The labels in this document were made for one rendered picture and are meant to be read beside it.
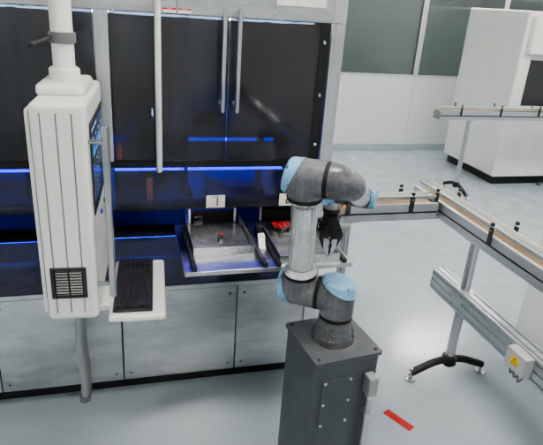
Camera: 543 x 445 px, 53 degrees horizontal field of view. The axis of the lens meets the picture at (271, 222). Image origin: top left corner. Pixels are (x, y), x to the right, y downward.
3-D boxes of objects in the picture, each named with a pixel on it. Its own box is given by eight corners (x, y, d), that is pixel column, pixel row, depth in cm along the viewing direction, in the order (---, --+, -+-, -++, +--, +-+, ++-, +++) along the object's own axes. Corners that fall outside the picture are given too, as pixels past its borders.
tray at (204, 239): (184, 224, 253) (184, 217, 251) (238, 222, 259) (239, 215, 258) (193, 256, 223) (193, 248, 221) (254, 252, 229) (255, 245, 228)
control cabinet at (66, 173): (64, 257, 231) (48, 68, 202) (111, 256, 235) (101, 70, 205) (42, 322, 186) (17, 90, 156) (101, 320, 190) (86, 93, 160)
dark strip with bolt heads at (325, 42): (304, 202, 256) (321, 23, 226) (312, 201, 257) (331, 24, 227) (305, 203, 255) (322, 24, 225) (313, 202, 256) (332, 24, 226)
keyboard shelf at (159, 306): (97, 266, 230) (96, 260, 229) (163, 264, 236) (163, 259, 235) (85, 325, 190) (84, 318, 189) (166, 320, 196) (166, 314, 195)
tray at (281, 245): (260, 230, 251) (261, 223, 250) (313, 229, 258) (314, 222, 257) (280, 263, 221) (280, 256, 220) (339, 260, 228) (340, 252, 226)
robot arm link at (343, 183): (367, 163, 157) (380, 186, 204) (330, 158, 160) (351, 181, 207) (359, 203, 157) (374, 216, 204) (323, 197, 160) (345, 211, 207)
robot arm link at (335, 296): (349, 325, 180) (354, 290, 175) (310, 316, 184) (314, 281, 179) (356, 308, 191) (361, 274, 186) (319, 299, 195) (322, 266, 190)
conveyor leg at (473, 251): (436, 360, 302) (463, 235, 273) (450, 358, 305) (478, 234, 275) (444, 370, 294) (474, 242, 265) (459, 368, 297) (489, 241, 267)
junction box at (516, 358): (502, 361, 241) (508, 344, 237) (512, 360, 242) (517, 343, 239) (521, 379, 230) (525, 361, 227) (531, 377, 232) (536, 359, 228)
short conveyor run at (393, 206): (317, 225, 272) (320, 195, 266) (307, 214, 286) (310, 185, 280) (437, 220, 290) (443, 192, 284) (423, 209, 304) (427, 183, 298)
